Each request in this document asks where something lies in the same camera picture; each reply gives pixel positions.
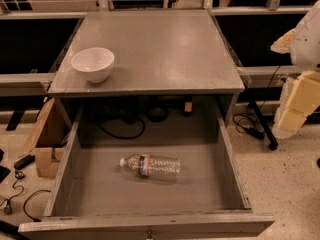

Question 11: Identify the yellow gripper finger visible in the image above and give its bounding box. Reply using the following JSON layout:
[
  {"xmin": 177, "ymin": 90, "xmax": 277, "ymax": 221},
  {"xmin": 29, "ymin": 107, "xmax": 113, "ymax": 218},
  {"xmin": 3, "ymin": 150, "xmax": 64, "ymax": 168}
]
[
  {"xmin": 272, "ymin": 71, "xmax": 320, "ymax": 139},
  {"xmin": 270, "ymin": 29, "xmax": 295, "ymax": 54}
]

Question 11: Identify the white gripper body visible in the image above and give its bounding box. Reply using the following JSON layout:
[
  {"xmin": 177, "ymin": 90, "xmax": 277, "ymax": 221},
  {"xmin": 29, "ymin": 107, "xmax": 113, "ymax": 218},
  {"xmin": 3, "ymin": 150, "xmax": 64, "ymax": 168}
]
[{"xmin": 290, "ymin": 0, "xmax": 320, "ymax": 70}]

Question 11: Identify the clear plastic water bottle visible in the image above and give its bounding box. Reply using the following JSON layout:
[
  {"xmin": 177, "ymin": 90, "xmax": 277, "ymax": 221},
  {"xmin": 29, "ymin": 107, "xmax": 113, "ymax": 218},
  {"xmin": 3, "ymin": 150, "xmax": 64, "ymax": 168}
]
[{"xmin": 119, "ymin": 154, "xmax": 181, "ymax": 179}]

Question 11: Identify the open grey wooden drawer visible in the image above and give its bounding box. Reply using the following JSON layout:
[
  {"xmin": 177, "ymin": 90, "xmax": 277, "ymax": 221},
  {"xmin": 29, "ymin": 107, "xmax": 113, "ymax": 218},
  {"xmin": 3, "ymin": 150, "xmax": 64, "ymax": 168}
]
[{"xmin": 19, "ymin": 101, "xmax": 274, "ymax": 240}]

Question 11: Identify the black metal table leg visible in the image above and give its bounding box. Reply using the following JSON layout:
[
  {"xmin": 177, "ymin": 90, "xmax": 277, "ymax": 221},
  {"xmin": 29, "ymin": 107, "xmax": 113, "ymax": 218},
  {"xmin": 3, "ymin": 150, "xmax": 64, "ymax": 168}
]
[{"xmin": 248, "ymin": 100, "xmax": 278, "ymax": 150}]

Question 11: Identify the white ceramic bowl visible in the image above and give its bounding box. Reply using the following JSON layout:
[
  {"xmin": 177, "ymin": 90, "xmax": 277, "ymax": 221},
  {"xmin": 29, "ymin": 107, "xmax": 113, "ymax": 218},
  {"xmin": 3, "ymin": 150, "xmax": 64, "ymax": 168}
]
[{"xmin": 71, "ymin": 47, "xmax": 115, "ymax": 83}]

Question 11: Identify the brown cardboard box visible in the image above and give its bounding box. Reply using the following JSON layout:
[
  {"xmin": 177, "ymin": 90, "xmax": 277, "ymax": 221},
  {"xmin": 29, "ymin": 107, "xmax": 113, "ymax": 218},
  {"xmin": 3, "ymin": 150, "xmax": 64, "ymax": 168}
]
[{"xmin": 19, "ymin": 98, "xmax": 70, "ymax": 179}]

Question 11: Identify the black device on floor left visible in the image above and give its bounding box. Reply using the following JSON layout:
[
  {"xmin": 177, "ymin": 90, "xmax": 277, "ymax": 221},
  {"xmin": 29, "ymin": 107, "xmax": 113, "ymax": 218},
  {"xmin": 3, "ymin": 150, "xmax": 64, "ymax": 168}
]
[{"xmin": 14, "ymin": 154, "xmax": 35, "ymax": 170}]

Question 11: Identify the black cable with adapter right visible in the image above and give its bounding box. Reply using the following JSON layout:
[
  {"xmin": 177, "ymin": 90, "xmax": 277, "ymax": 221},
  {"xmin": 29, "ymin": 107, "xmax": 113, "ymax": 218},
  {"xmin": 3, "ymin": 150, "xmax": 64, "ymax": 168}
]
[{"xmin": 232, "ymin": 65, "xmax": 282, "ymax": 141}]

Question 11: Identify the black cable inside cabinet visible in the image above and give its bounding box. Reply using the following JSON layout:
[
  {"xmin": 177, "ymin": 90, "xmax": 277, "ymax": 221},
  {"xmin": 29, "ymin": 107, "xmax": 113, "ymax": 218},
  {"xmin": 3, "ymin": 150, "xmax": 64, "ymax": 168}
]
[{"xmin": 96, "ymin": 115, "xmax": 146, "ymax": 141}]

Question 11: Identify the black cable on floor left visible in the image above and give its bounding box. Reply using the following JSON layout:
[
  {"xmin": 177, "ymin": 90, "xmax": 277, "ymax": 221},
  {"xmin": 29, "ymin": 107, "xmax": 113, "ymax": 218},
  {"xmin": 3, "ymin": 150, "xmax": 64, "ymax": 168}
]
[{"xmin": 0, "ymin": 170, "xmax": 52, "ymax": 223}]

